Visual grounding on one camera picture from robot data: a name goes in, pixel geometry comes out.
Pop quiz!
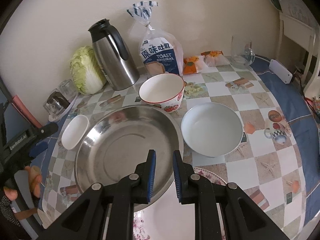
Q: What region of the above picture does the checkered patterned tablecloth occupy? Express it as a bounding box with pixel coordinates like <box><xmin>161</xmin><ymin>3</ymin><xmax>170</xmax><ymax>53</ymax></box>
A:
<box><xmin>39</xmin><ymin>53</ymin><xmax>320</xmax><ymax>240</ymax></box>

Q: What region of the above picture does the clear glass cup front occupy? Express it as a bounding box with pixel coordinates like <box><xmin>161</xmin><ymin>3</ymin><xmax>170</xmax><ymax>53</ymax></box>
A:
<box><xmin>43</xmin><ymin>90</ymin><xmax>70</xmax><ymax>116</ymax></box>

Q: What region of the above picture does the napa cabbage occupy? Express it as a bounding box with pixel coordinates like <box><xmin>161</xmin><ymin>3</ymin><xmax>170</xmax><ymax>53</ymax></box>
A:
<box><xmin>70</xmin><ymin>46</ymin><xmax>107</xmax><ymax>95</ymax></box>

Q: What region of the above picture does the floral pink plate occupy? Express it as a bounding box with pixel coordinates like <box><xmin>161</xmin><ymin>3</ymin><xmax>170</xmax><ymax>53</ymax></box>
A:
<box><xmin>132</xmin><ymin>166</ymin><xmax>228</xmax><ymax>240</ymax></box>

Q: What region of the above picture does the orange snack packet left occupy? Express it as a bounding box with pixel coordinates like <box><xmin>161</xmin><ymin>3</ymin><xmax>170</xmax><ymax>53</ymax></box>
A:
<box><xmin>183</xmin><ymin>55</ymin><xmax>208</xmax><ymax>75</ymax></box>

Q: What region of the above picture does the large stainless steel basin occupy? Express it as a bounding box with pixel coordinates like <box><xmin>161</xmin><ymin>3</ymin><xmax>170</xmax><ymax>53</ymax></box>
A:
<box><xmin>74</xmin><ymin>105</ymin><xmax>184</xmax><ymax>206</ymax></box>

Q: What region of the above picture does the orange snack packet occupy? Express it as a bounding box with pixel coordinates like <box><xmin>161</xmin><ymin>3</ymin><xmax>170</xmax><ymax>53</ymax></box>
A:
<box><xmin>183</xmin><ymin>55</ymin><xmax>208</xmax><ymax>75</ymax></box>
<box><xmin>201</xmin><ymin>50</ymin><xmax>230</xmax><ymax>67</ymax></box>

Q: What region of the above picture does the white rectangular box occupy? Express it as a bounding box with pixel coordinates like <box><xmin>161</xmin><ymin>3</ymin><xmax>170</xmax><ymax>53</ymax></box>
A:
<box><xmin>269</xmin><ymin>59</ymin><xmax>293</xmax><ymax>84</ymax></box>

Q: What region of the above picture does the clear glass cup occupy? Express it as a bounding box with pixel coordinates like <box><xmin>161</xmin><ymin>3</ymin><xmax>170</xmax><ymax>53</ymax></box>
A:
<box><xmin>59</xmin><ymin>79</ymin><xmax>78</xmax><ymax>102</ymax></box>
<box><xmin>43</xmin><ymin>90</ymin><xmax>70</xmax><ymax>116</ymax></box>

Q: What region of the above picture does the toast bread bag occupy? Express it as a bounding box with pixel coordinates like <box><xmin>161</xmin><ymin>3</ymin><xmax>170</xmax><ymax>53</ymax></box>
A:
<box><xmin>127</xmin><ymin>1</ymin><xmax>183</xmax><ymax>76</ymax></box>

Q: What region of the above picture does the clear glass mug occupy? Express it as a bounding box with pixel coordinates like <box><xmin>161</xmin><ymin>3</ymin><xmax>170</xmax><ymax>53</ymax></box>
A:
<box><xmin>231</xmin><ymin>35</ymin><xmax>255</xmax><ymax>68</ymax></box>

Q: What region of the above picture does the white bowl red floral rim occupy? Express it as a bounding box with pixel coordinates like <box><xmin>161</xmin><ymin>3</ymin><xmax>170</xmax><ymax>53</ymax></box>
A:
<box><xmin>138</xmin><ymin>73</ymin><xmax>184</xmax><ymax>113</ymax></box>

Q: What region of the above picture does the white wooden chair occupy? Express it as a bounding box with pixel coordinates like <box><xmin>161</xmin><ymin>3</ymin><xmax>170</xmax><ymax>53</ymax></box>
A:
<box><xmin>276</xmin><ymin>11</ymin><xmax>319</xmax><ymax>98</ymax></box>

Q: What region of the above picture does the person's left hand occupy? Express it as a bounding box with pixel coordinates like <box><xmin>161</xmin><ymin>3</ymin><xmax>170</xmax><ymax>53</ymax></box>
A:
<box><xmin>3</xmin><ymin>165</ymin><xmax>42</xmax><ymax>201</ymax></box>

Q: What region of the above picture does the clear glass cup back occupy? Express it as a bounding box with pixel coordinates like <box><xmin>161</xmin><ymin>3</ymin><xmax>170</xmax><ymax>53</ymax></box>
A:
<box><xmin>59</xmin><ymin>79</ymin><xmax>78</xmax><ymax>102</ymax></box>

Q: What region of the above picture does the steel thermos jug black handle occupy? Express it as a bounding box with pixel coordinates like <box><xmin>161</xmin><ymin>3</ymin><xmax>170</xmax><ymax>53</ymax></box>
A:
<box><xmin>88</xmin><ymin>19</ymin><xmax>140</xmax><ymax>90</ymax></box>

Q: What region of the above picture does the small white oval dish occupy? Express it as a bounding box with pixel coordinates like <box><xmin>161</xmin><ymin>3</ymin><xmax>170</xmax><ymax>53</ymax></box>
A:
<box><xmin>61</xmin><ymin>115</ymin><xmax>89</xmax><ymax>150</ymax></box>

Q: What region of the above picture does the orange snack packet right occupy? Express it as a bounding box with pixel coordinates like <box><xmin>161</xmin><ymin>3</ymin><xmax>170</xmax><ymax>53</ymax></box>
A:
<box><xmin>201</xmin><ymin>50</ymin><xmax>230</xmax><ymax>67</ymax></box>

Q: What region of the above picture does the pale grey shallow bowl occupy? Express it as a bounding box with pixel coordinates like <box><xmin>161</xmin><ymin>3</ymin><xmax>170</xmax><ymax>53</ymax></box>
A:
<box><xmin>181</xmin><ymin>102</ymin><xmax>244</xmax><ymax>158</ymax></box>

